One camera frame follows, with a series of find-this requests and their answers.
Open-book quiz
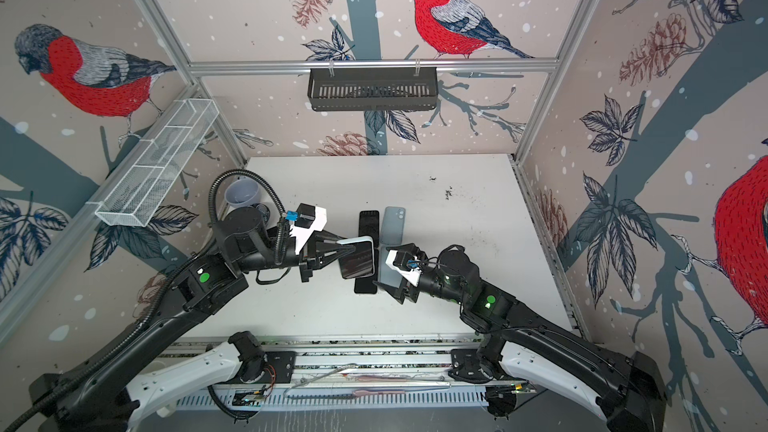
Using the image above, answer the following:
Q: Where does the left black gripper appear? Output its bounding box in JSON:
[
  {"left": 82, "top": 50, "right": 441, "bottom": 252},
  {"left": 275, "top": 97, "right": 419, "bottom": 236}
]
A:
[{"left": 237, "top": 226, "right": 355, "bottom": 282}]

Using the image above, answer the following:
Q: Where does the black phone from case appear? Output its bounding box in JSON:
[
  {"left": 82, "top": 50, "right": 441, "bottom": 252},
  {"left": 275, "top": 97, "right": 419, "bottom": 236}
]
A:
[{"left": 354, "top": 276, "right": 378, "bottom": 295}]

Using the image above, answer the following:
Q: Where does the light blue phone case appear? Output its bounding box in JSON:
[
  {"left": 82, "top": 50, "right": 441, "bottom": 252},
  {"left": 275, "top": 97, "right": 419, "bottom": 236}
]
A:
[{"left": 378, "top": 247, "right": 402, "bottom": 289}]

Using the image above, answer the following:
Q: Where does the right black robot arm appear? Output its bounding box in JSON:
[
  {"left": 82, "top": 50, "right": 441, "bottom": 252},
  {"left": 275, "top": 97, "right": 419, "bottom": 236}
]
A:
[{"left": 385, "top": 244, "right": 667, "bottom": 431}]

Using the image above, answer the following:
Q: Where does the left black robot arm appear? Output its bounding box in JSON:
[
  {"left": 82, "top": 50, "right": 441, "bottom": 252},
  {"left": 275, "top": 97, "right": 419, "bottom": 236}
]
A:
[{"left": 7, "top": 169, "right": 358, "bottom": 431}]

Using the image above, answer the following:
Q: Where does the lavender bowl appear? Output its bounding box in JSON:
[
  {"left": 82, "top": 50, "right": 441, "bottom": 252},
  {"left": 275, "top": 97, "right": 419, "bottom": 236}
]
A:
[{"left": 225, "top": 177, "right": 262, "bottom": 208}]

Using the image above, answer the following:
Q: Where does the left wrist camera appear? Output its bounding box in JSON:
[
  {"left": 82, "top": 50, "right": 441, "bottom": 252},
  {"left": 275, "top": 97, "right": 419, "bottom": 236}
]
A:
[{"left": 285, "top": 203, "right": 327, "bottom": 254}]

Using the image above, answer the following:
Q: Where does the aluminium front rail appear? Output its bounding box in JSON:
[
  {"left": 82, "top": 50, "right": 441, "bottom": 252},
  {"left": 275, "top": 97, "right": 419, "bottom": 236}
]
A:
[{"left": 134, "top": 335, "right": 625, "bottom": 412}]

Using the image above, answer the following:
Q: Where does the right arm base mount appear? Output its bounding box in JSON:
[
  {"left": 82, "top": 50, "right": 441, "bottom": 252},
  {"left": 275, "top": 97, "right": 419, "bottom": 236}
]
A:
[{"left": 447, "top": 348, "right": 530, "bottom": 385}]

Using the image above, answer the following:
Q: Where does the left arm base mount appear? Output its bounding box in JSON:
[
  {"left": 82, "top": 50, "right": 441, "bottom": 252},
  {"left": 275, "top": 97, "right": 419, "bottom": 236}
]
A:
[{"left": 224, "top": 351, "right": 297, "bottom": 385}]

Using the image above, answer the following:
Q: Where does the black wire wall basket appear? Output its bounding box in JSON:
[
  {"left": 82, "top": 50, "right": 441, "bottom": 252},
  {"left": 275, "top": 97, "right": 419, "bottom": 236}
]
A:
[{"left": 307, "top": 67, "right": 439, "bottom": 112}]

